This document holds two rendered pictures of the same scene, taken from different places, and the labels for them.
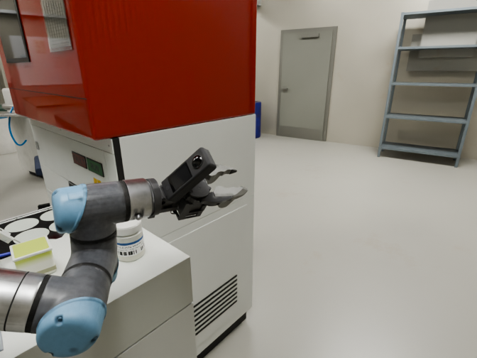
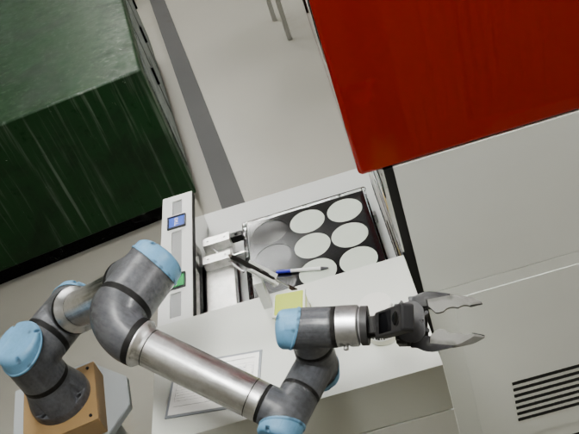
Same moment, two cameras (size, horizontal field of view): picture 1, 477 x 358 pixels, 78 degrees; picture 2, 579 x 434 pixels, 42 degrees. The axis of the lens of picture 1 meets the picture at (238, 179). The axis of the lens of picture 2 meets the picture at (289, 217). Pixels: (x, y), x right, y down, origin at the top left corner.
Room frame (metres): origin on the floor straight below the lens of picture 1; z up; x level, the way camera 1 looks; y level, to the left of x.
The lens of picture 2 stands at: (-0.09, -0.58, 2.19)
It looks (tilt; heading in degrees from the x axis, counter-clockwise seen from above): 37 degrees down; 55
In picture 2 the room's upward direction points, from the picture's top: 20 degrees counter-clockwise
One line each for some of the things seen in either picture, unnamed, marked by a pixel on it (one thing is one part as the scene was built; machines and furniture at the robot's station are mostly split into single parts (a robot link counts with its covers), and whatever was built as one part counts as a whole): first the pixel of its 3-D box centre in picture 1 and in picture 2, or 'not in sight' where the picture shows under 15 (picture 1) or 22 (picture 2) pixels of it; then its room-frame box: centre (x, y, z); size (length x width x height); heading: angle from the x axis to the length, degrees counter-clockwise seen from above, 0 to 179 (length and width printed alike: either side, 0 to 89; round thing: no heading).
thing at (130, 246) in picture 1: (128, 238); (379, 319); (0.65, 0.28, 1.01); 0.07 x 0.07 x 0.10
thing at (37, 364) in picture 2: not in sight; (30, 355); (0.16, 0.94, 1.04); 0.13 x 0.12 x 0.14; 14
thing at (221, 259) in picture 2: not in sight; (218, 260); (0.69, 0.91, 0.89); 0.08 x 0.03 x 0.03; 139
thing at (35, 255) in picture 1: (33, 258); (292, 313); (0.58, 0.48, 1.00); 0.07 x 0.07 x 0.07; 40
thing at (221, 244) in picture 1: (157, 259); (513, 269); (1.40, 0.46, 0.41); 0.82 x 0.70 x 0.82; 49
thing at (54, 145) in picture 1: (72, 172); (370, 146); (1.15, 0.68, 1.02); 0.81 x 0.03 x 0.40; 49
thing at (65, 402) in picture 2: not in sight; (52, 387); (0.15, 0.94, 0.93); 0.15 x 0.15 x 0.10
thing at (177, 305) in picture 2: not in sight; (185, 269); (0.62, 0.98, 0.89); 0.55 x 0.09 x 0.14; 49
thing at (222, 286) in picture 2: not in sight; (222, 286); (0.64, 0.85, 0.87); 0.36 x 0.08 x 0.03; 49
